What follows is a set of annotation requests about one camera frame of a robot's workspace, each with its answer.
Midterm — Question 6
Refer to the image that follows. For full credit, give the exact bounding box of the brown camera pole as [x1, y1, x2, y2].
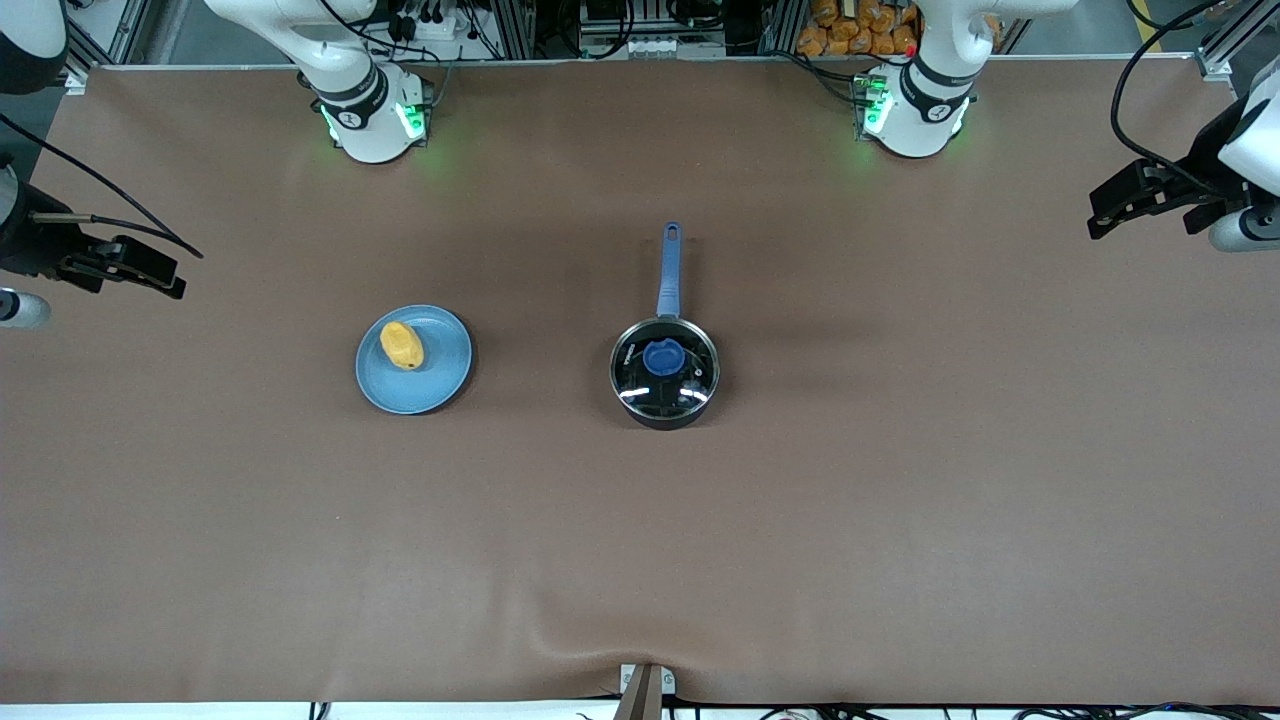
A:
[611, 665, 664, 720]

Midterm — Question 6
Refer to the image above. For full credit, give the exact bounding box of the metal table edge bracket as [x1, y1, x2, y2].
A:
[619, 662, 677, 697]

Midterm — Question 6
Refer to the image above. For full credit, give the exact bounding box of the dark pot with blue handle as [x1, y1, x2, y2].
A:
[609, 221, 722, 432]

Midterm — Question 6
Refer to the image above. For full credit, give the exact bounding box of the blue round plate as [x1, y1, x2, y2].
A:
[355, 304, 474, 416]

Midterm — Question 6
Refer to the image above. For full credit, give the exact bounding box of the brown table cover cloth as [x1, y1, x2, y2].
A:
[0, 55, 1280, 707]

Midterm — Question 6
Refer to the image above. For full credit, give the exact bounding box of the glass lid with blue knob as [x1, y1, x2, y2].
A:
[611, 317, 720, 417]

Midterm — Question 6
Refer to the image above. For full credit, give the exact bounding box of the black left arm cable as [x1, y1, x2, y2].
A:
[1110, 0, 1216, 191]

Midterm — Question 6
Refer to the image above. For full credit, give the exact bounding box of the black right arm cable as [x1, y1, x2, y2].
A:
[0, 110, 205, 261]

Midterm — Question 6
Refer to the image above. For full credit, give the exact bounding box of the white terminal block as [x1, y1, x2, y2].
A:
[578, 34, 683, 59]

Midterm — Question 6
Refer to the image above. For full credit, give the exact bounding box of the pile of orange objects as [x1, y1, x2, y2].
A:
[796, 0, 923, 59]

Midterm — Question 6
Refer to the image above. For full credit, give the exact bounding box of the white power strip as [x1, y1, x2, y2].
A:
[385, 0, 473, 43]

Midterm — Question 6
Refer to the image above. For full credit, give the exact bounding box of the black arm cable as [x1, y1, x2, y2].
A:
[1110, 0, 1216, 191]
[0, 110, 205, 261]

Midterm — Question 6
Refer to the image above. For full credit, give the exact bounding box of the yellow potato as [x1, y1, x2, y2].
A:
[379, 321, 425, 372]

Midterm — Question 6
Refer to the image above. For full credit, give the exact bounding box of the aluminium frame profile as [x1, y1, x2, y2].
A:
[62, 0, 153, 97]
[1193, 0, 1280, 83]

